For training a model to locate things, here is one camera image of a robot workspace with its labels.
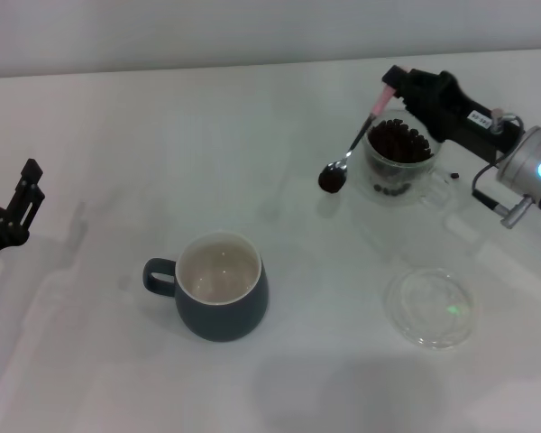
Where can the clear glass saucer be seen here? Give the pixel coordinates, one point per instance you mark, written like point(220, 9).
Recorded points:
point(433, 311)

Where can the coffee bean pile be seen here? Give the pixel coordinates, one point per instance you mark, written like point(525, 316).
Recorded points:
point(397, 144)

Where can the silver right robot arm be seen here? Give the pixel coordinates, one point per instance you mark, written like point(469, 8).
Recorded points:
point(527, 158)

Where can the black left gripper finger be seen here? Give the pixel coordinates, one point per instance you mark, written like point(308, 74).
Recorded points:
point(24, 203)

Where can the clear double-wall glass cup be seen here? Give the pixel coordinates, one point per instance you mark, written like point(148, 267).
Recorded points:
point(363, 185)

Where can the scooped coffee beans batch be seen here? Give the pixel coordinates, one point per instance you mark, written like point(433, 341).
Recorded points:
point(331, 181)

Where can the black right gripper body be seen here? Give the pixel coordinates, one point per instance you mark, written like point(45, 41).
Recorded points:
point(469, 122)

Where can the dark teal ceramic mug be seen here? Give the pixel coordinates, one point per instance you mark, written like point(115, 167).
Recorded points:
point(234, 320)

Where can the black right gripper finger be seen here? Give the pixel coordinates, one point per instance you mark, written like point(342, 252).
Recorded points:
point(410, 83)
point(430, 117)

